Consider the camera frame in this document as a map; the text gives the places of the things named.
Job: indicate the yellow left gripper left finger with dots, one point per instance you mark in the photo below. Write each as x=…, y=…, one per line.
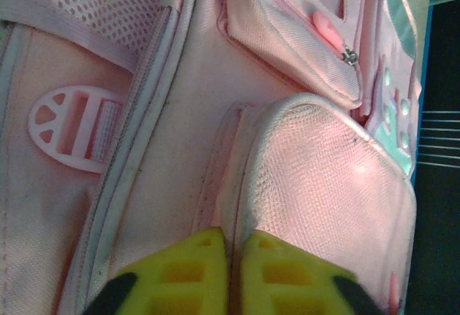
x=179, y=279

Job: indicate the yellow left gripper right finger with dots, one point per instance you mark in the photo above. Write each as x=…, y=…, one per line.
x=287, y=279

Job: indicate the pink student backpack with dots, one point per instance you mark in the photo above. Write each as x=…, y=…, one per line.
x=179, y=113

